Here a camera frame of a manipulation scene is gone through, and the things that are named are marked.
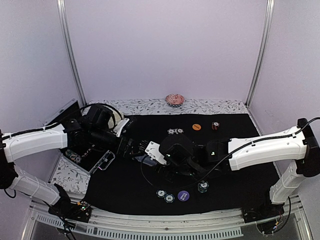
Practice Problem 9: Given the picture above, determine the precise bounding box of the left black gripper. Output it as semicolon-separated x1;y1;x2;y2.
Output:
89;126;145;159

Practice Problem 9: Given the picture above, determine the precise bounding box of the floral patterned tablecloth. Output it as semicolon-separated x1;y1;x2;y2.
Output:
49;99;250;196

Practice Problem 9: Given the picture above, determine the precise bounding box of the purple small blind button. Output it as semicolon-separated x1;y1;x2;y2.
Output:
177;190;190;202

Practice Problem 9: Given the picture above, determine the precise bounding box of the aluminium frame post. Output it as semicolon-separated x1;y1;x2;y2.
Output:
56;0;87;106
245;0;275;109

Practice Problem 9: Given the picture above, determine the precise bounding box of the black poker table mat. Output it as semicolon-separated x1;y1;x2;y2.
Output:
84;114;279;216

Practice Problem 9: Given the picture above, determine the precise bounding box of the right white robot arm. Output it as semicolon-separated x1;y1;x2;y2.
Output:
153;118;320;218

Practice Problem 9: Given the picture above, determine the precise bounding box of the orange big blind button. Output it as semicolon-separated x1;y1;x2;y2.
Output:
192;123;202;131

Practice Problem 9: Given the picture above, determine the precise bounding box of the left aluminium frame post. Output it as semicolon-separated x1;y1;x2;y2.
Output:
56;0;87;106

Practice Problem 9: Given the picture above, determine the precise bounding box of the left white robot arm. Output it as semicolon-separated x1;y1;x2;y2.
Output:
0;103;133;217

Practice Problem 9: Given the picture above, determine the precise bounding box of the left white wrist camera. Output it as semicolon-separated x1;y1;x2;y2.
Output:
113;118;130;138

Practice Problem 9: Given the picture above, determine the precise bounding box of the blue white ten chip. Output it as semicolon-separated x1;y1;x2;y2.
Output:
167;128;176;135

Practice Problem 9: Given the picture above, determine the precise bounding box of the blue green fifty chip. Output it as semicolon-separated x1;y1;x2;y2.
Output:
156;189;167;198

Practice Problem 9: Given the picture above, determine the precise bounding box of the red patterned small bowl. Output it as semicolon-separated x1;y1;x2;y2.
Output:
165;93;185;108

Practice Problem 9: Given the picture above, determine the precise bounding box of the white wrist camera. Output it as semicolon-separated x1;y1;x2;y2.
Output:
144;141;167;166
113;118;130;138

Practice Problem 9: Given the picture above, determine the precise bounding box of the green blue chip stack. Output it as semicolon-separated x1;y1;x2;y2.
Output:
197;180;209;194

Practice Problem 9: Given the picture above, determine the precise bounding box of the front aluminium rail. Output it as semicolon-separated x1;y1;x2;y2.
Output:
23;192;313;240

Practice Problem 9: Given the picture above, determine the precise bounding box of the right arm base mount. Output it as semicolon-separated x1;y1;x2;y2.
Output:
241;200;285;236

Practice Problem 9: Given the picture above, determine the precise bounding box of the orange black hundred chip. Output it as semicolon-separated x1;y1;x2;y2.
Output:
174;128;184;134

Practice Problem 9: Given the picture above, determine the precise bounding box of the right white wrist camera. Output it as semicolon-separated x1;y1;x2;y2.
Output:
144;141;167;166

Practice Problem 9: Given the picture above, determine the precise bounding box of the aluminium poker chip case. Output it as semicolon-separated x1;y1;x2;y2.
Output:
44;98;115;175

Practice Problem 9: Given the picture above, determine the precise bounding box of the cream ceramic mug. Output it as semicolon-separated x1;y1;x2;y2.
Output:
108;110;124;129

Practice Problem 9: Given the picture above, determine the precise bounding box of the orange hundred chip stack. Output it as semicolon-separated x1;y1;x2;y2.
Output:
211;121;220;131

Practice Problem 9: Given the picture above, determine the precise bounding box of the poker chip stack front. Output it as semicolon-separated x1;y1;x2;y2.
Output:
65;149;82;164

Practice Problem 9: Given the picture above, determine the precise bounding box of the blue playing card deck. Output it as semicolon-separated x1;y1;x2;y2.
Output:
135;155;157;167

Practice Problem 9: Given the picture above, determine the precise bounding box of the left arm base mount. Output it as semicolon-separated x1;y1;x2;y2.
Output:
48;197;92;223

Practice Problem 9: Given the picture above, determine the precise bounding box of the right aluminium frame post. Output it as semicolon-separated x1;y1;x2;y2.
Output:
245;0;275;109

